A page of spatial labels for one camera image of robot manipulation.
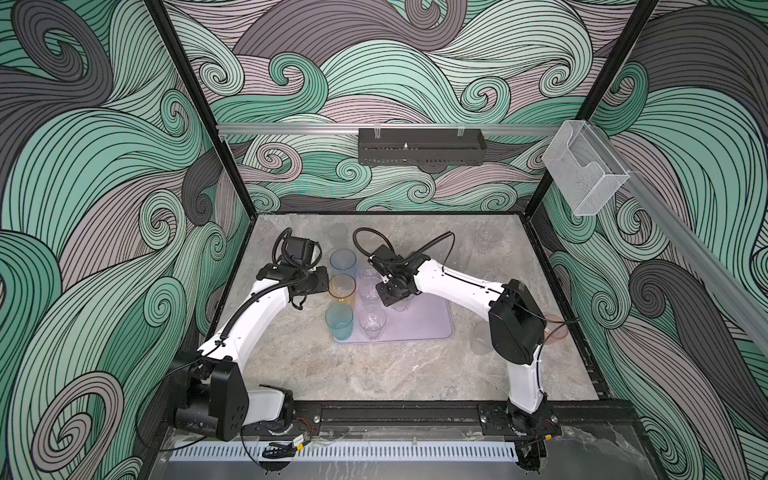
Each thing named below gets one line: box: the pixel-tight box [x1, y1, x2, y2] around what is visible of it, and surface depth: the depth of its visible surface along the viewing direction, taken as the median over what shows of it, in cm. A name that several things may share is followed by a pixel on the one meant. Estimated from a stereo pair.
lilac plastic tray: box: [332, 264, 454, 344], surface depth 91 cm
